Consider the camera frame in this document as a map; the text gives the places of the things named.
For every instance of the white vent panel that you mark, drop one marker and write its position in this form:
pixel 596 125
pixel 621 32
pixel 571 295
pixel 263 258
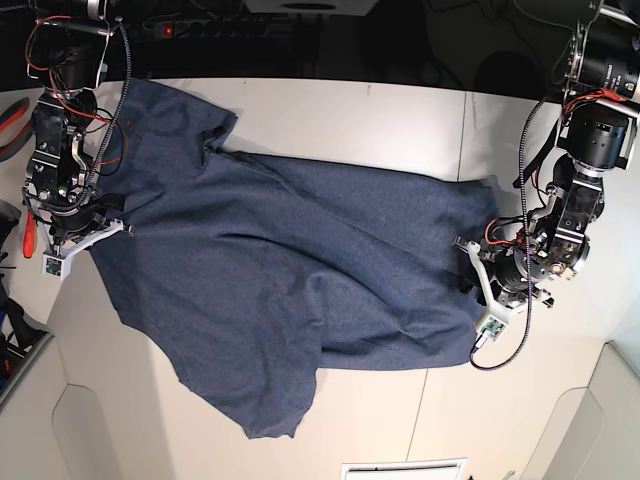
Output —
pixel 446 469

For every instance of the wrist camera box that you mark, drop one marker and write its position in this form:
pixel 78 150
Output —
pixel 490 327
pixel 55 266

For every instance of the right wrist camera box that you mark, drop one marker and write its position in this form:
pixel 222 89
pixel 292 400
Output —
pixel 55 266

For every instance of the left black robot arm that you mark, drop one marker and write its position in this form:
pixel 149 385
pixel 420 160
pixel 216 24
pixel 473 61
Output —
pixel 596 131

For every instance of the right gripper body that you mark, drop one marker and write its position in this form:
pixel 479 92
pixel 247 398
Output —
pixel 62 244

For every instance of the dark blue t-shirt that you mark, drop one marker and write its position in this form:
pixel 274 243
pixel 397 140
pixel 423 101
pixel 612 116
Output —
pixel 251 272

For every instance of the orange handled screwdriver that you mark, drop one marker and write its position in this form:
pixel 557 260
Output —
pixel 30 237

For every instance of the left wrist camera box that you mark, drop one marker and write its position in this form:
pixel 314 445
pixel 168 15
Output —
pixel 490 327

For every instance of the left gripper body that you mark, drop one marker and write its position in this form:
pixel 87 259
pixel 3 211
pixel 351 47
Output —
pixel 503 279

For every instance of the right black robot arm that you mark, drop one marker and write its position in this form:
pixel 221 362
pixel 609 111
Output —
pixel 65 51

